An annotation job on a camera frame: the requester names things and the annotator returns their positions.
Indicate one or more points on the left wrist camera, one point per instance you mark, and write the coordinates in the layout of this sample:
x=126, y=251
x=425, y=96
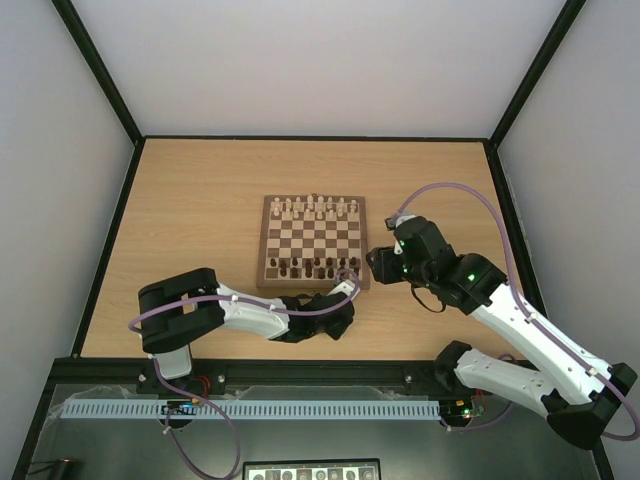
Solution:
x=346, y=287

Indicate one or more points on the black aluminium frame rail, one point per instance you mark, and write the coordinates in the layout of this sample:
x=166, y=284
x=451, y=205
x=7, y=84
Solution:
x=217, y=376

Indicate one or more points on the white slotted cable duct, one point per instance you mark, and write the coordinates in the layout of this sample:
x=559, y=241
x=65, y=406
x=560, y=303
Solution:
x=252, y=410

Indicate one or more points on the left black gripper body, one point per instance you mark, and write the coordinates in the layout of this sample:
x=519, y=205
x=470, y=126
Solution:
x=335, y=332

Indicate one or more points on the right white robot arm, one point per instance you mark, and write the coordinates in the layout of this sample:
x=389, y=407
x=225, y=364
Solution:
x=576, y=392

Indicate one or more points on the white chess pieces row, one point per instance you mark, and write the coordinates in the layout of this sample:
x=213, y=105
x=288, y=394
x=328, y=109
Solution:
x=315, y=207

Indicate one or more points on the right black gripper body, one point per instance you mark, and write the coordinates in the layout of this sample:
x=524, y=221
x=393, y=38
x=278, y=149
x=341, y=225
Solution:
x=382, y=263

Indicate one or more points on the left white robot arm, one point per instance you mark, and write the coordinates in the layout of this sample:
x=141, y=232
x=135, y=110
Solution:
x=179, y=310

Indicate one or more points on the wooden chess board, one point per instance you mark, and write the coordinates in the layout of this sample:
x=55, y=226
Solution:
x=309, y=239

